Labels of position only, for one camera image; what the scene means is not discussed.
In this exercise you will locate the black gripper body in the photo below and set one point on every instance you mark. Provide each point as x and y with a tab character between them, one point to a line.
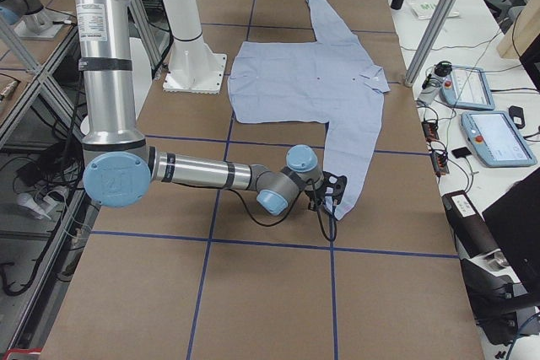
315	199

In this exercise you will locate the light blue striped shirt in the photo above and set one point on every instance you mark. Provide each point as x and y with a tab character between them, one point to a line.
331	80

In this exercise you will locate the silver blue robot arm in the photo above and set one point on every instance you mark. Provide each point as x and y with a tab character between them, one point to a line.
120	165

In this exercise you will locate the far blue teach pendant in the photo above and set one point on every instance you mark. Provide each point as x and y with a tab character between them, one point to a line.
467	88

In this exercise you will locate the blue teach pendant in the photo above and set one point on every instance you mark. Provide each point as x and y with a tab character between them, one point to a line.
495	139
467	88

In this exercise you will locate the near blue teach pendant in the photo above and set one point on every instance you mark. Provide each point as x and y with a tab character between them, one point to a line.
495	139

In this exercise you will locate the black monitor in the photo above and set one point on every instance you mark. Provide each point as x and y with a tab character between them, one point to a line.
513	221

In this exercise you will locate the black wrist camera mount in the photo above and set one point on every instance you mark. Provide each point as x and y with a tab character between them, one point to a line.
333	187

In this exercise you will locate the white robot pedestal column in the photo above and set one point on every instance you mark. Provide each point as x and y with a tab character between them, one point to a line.
192	67

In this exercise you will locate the grey aluminium frame post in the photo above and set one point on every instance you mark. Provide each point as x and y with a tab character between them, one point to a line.
428	39

